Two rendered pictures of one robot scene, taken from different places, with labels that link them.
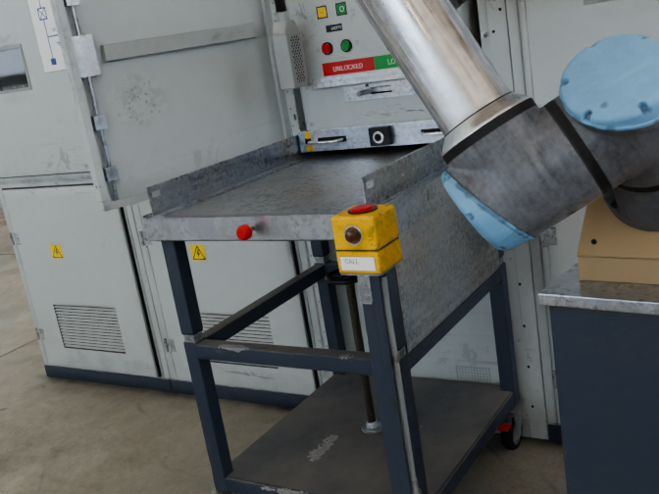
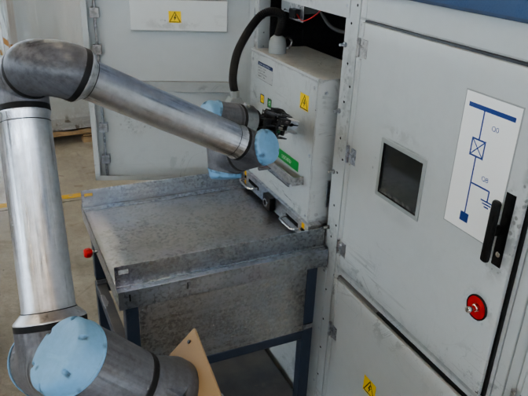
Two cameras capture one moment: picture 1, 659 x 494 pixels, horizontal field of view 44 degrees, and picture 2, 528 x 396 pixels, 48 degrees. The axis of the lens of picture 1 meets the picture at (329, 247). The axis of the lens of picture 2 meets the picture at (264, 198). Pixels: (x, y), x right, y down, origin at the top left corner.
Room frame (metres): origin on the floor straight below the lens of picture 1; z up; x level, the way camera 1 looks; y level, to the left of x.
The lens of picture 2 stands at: (0.51, -1.16, 1.80)
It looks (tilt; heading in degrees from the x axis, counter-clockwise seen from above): 25 degrees down; 31
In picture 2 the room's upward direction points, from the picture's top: 2 degrees clockwise
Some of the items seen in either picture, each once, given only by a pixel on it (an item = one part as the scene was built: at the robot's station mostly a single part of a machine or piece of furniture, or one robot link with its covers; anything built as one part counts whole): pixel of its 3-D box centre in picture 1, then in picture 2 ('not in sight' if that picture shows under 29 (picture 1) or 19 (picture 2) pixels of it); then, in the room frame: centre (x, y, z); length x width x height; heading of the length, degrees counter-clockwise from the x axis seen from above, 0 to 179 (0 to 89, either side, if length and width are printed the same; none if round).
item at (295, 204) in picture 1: (334, 187); (197, 232); (1.95, -0.04, 0.82); 0.68 x 0.62 x 0.06; 147
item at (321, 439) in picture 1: (356, 326); (198, 318); (1.95, -0.03, 0.46); 0.64 x 0.58 x 0.66; 147
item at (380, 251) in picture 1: (367, 239); not in sight; (1.30, -0.06, 0.85); 0.08 x 0.08 x 0.10; 57
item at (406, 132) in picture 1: (386, 133); (277, 199); (2.20, -0.20, 0.89); 0.54 x 0.05 x 0.06; 57
